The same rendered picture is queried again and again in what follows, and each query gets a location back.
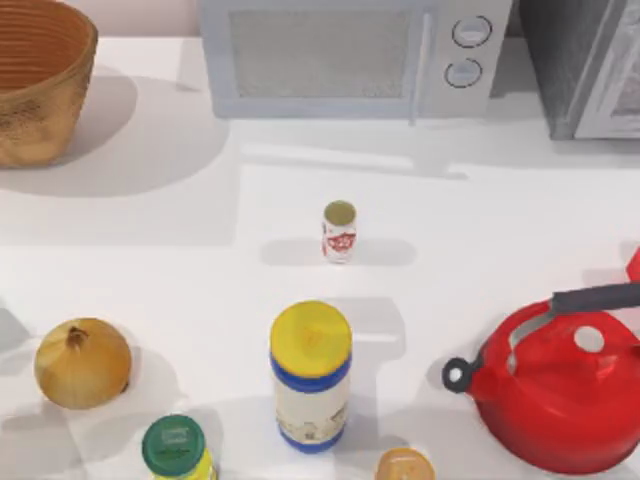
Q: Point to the pale microwave oven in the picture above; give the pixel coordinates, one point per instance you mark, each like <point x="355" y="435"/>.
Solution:
<point x="320" y="55"/>

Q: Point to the red kettle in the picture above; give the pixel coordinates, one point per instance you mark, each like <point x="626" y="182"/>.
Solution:
<point x="560" y="390"/>

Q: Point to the green lid yellow jar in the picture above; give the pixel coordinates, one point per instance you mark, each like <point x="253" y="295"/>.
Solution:
<point x="177" y="450"/>

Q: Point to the red and white can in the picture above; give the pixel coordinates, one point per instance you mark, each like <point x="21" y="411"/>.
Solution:
<point x="339" y="235"/>

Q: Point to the yellow lid white jar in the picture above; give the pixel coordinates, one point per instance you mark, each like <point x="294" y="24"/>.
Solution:
<point x="311" y="380"/>

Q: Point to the grey cabinet with dark inside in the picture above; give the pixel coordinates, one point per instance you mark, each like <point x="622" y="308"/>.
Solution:
<point x="590" y="70"/>

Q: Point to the small red object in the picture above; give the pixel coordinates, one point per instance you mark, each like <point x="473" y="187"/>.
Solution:
<point x="634" y="265"/>

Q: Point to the brown woven basket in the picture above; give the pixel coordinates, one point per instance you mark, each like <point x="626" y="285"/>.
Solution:
<point x="40" y="85"/>

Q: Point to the yellow onion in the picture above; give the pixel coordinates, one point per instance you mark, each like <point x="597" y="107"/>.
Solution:
<point x="82" y="364"/>

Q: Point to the microwave knob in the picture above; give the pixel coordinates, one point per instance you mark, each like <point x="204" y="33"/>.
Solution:
<point x="472" y="30"/>
<point x="463" y="73"/>

